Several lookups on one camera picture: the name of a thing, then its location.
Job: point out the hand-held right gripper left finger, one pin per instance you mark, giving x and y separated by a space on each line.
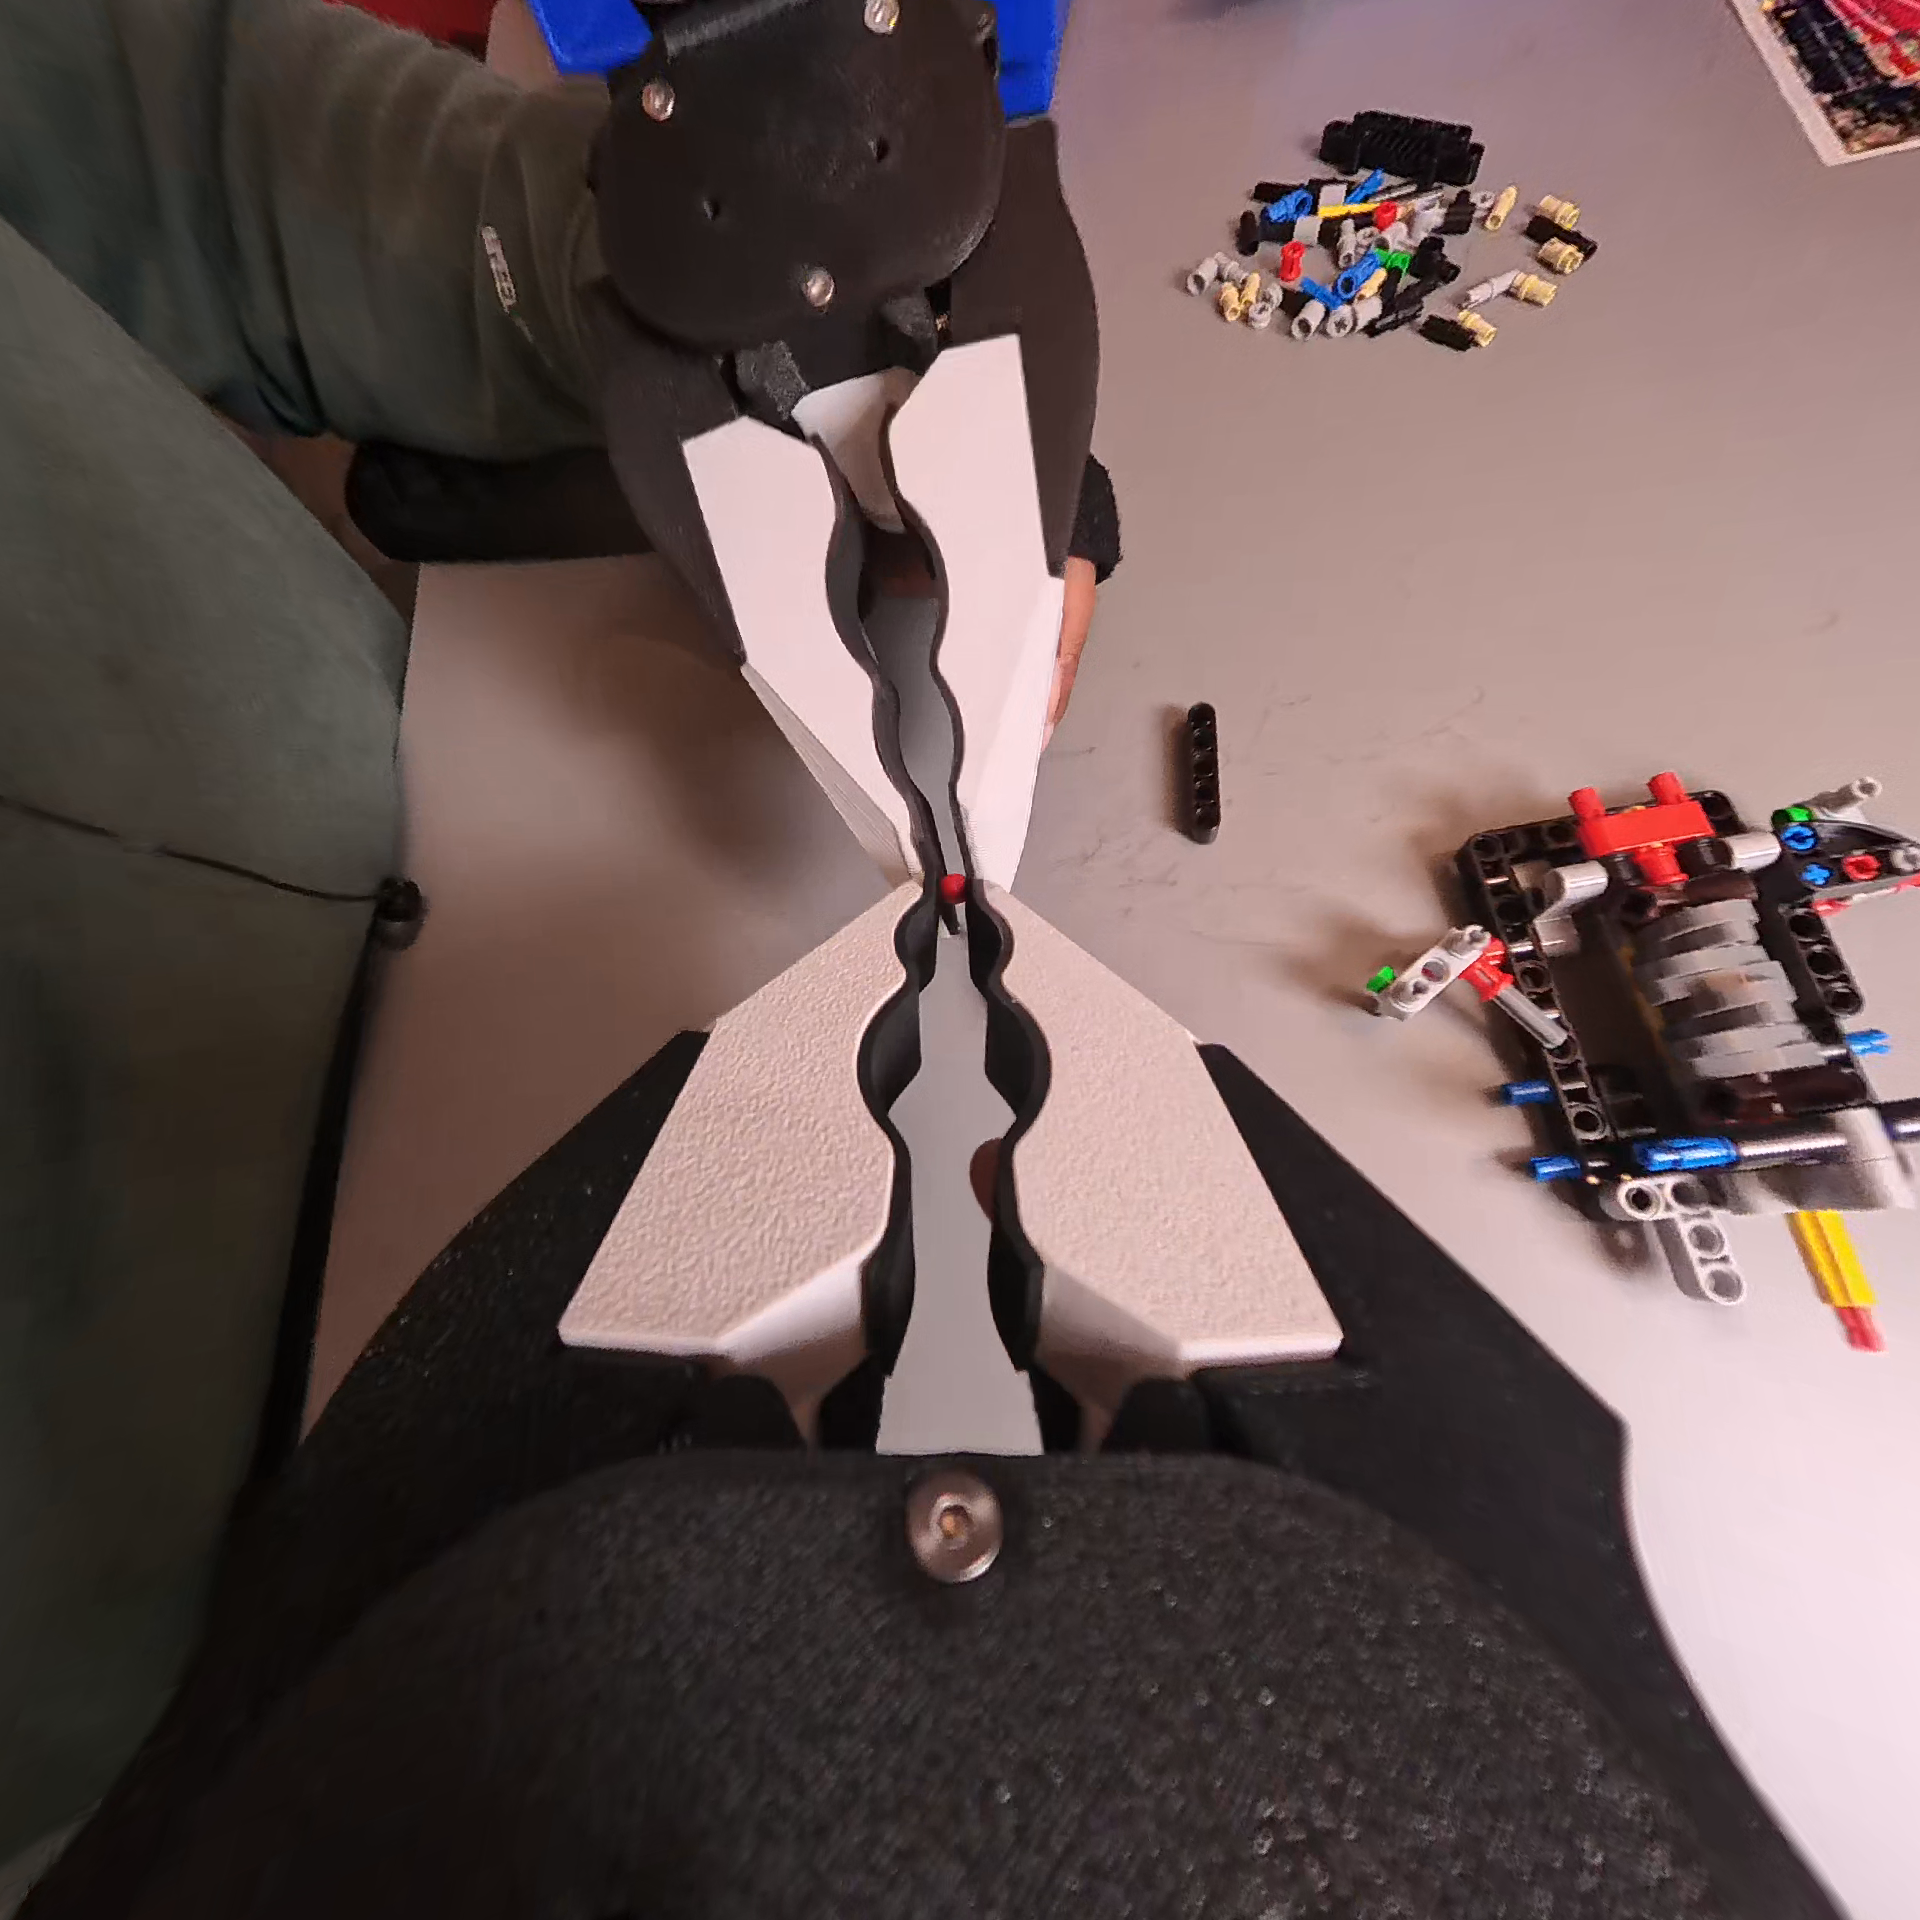
735 1184

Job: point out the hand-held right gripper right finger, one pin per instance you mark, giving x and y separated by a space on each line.
1154 1184

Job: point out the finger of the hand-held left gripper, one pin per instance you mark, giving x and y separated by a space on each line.
991 525
767 569

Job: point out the dark grey triangular lego liftarm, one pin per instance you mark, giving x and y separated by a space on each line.
942 875

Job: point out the red lego pin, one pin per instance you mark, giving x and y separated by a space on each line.
954 887

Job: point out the lego chassis assembly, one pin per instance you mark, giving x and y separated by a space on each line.
1695 991

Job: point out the person's left forearm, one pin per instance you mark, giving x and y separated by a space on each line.
375 226

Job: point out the black five-hole lego beam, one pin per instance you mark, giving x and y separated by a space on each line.
1199 772

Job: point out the pile of small lego pieces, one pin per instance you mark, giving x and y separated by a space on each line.
1381 240

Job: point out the person's left hand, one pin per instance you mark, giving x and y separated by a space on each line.
1067 646

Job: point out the person's right hand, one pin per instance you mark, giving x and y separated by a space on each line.
984 1175

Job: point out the blue plastic bin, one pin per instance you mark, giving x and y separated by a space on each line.
1034 60

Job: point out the colourful sticker sheet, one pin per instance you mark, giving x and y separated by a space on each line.
1852 68

